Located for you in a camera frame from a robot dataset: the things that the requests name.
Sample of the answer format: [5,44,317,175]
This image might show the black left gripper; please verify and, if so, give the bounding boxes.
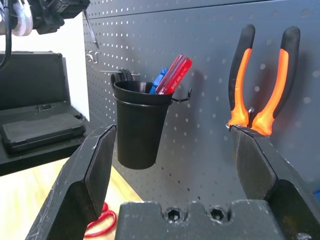
[29,0,91,35]

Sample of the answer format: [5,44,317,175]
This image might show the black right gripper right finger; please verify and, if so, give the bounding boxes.
[228,124,320,240]

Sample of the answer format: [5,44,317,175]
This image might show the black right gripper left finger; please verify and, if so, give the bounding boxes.
[24,124,118,240]

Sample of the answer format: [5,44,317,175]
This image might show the orange black pliers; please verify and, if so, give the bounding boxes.
[227,23,301,137]

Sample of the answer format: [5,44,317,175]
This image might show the grey metal pegboard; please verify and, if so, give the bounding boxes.
[81,0,320,210]

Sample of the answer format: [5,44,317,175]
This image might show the double prong metal hook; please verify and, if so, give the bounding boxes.
[85,50,99,64]

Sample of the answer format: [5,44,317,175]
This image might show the black ribbed plastic case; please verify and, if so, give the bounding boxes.
[1,112,87,155]

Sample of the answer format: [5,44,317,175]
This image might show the large black flight case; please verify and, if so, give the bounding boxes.
[0,50,91,177]

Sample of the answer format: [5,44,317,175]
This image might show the black plastic cup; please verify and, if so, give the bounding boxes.
[112,79,174,170]

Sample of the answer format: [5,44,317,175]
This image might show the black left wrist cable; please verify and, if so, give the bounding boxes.
[0,0,14,70]

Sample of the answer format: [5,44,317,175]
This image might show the wire pliers hook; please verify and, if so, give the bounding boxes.
[225,106,256,131]

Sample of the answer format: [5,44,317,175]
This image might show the blue tool handle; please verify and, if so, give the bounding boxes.
[148,67,169,95]

